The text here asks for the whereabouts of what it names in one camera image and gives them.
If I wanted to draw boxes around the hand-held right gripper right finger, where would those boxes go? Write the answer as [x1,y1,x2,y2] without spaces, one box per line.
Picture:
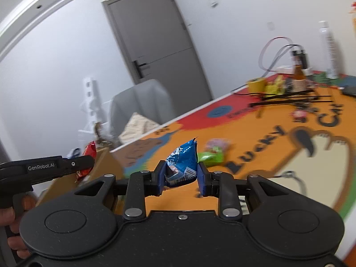
[197,161,300,221]

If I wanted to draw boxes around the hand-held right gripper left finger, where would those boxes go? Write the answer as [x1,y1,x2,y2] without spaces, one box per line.
[75,160,167,221]

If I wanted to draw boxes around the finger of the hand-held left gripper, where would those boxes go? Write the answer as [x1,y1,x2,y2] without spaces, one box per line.
[66,155,95,175]

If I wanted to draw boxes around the red snack packet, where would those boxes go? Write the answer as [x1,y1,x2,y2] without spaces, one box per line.
[76,141,97,183]

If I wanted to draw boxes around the blue snack packet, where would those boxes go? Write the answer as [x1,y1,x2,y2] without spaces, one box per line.
[165,137,199,188]

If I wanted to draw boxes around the cardboard box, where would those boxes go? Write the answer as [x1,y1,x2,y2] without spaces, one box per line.
[36,147,125,214]

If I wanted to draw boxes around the person's left hand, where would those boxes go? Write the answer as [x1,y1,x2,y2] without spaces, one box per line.
[0,195,36,260]

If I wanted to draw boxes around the green snack packet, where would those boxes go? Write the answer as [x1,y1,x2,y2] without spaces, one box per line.
[197,150,225,165]

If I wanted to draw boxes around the pink snack packet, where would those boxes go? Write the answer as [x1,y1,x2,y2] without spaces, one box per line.
[205,138,230,152]

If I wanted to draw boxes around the colourful printed table mat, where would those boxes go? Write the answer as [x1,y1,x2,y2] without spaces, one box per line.
[110,71,356,223]

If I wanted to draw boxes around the patterned cloth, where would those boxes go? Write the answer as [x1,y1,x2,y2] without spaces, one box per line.
[118,112,162,145]

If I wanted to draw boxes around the white rack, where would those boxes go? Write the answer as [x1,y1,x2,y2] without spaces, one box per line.
[78,75,112,142]

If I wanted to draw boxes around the grey chair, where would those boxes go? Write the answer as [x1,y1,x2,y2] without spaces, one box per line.
[109,78,174,145]

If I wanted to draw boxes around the yellow tape roll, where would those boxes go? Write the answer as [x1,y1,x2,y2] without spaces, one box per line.
[247,78,266,94]

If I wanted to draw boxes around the yellow snack packets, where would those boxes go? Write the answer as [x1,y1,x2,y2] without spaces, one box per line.
[264,75,286,95]

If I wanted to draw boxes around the white power strip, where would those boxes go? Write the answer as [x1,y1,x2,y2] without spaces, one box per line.
[277,65,314,76]

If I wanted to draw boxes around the amber glass bottle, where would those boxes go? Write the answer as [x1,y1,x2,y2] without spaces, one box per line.
[292,64,307,91]

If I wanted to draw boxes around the grey door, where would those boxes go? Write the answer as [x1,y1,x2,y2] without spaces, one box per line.
[101,0,214,101]

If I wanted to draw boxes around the black charger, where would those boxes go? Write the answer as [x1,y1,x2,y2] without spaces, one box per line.
[291,49,309,69]

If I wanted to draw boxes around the white spray can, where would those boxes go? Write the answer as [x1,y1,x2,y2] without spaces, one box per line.
[318,20,340,80]

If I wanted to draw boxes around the black wire rack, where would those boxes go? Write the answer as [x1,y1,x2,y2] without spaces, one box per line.
[249,87,334,109]

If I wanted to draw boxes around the pink keychain with keys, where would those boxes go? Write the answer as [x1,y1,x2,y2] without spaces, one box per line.
[291,101,318,123]

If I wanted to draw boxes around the black cable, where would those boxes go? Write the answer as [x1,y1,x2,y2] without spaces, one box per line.
[231,44,297,95]

